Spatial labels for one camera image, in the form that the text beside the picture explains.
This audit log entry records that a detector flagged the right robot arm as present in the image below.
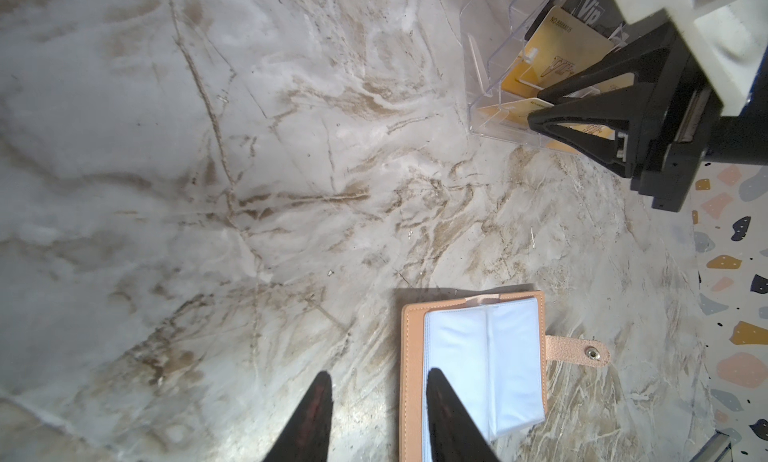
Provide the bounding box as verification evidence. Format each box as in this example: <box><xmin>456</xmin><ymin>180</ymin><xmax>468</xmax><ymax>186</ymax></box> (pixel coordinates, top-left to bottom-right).
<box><xmin>527</xmin><ymin>22</ymin><xmax>767</xmax><ymax>212</ymax></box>

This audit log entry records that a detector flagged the gold VIP card left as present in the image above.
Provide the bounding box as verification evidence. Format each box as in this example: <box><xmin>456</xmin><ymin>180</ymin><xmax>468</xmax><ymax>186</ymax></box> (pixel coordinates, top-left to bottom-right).
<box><xmin>501</xmin><ymin>7</ymin><xmax>614</xmax><ymax>98</ymax></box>

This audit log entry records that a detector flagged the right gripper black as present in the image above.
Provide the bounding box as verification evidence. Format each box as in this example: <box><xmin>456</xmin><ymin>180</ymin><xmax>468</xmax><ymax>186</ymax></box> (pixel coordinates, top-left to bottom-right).
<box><xmin>528</xmin><ymin>22</ymin><xmax>722</xmax><ymax>212</ymax></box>

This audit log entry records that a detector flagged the gold VIP card right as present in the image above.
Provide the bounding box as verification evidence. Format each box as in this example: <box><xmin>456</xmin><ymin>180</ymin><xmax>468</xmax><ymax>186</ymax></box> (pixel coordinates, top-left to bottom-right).
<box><xmin>469</xmin><ymin>74</ymin><xmax>635</xmax><ymax>154</ymax></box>

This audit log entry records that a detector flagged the gold vip card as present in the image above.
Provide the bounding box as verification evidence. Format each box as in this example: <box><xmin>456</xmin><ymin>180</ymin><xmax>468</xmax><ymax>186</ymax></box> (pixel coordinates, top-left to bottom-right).
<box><xmin>469</xmin><ymin>74</ymin><xmax>635</xmax><ymax>154</ymax></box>
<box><xmin>501</xmin><ymin>7</ymin><xmax>614</xmax><ymax>98</ymax></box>

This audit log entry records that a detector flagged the black VIP card left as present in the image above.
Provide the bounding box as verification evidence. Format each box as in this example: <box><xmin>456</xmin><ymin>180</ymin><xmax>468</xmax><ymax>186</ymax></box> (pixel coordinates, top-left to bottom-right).
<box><xmin>562</xmin><ymin>0</ymin><xmax>624</xmax><ymax>38</ymax></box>

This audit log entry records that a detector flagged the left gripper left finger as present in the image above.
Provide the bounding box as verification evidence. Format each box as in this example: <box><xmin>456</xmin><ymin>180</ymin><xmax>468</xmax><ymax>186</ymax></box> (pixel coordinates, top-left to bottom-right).
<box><xmin>263</xmin><ymin>371</ymin><xmax>333</xmax><ymax>462</ymax></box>

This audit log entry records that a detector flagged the clear acrylic card display stand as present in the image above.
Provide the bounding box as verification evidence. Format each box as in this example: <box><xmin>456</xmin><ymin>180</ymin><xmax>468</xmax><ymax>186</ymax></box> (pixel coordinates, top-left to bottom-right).
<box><xmin>460</xmin><ymin>0</ymin><xmax>630</xmax><ymax>152</ymax></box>

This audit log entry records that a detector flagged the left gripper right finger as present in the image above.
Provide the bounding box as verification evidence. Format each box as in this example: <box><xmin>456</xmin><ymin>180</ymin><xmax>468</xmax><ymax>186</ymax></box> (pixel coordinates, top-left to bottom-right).
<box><xmin>426</xmin><ymin>368</ymin><xmax>499</xmax><ymax>462</ymax></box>

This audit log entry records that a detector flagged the tan leather card holder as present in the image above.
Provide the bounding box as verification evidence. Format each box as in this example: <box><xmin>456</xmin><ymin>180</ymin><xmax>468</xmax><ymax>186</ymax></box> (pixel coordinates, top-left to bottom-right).
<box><xmin>399</xmin><ymin>291</ymin><xmax>611</xmax><ymax>461</ymax></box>

